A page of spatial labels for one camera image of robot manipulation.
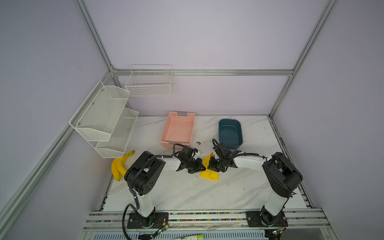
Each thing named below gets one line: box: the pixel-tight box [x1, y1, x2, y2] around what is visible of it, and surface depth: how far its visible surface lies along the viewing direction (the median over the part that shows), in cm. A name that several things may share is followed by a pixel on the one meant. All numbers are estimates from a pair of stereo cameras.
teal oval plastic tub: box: [218, 118, 243, 150], surface depth 109 cm
